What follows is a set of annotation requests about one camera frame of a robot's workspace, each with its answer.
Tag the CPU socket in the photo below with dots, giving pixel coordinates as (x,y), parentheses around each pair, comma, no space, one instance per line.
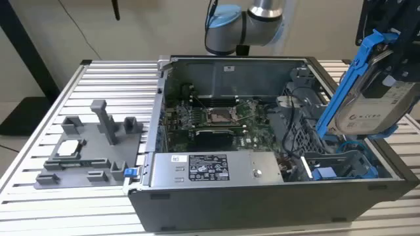
(218,116)

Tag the blue case latch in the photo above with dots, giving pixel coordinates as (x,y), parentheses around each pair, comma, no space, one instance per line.
(130,172)

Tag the black antenna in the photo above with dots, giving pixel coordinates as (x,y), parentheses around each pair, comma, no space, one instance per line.
(116,9)

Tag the silver CPU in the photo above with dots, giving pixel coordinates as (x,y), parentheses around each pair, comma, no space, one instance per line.
(68,147)

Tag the black monitor stand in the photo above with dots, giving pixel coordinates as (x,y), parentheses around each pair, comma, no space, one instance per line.
(19,115)

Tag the white case sticker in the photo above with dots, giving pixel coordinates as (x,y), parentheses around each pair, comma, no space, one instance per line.
(228,68)

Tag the black open PC case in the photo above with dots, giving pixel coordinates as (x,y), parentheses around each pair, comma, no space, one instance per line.
(230,209)

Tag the black graphics card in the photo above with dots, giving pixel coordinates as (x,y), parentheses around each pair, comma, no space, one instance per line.
(214,137)

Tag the black RAM slot bank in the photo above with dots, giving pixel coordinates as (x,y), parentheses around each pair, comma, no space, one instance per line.
(214,101)

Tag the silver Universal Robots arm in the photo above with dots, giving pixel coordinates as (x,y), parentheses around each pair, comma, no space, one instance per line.
(259,32)

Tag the green motherboard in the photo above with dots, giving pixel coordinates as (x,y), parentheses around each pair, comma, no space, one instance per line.
(259,137)

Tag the grey parts rack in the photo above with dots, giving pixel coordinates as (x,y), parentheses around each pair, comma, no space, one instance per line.
(95,147)

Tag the grey metal disk bay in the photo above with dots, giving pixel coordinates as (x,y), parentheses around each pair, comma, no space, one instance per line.
(308,145)

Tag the black wrist mount bracket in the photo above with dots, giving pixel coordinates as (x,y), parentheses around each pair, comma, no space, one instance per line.
(364,24)

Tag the silver power supply unit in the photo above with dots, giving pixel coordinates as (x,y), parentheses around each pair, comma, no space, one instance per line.
(164,172)

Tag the thin metal locking lever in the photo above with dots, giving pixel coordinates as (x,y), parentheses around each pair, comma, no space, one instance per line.
(200,101)

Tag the green RAM stick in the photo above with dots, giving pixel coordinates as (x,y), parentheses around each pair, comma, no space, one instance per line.
(92,163)

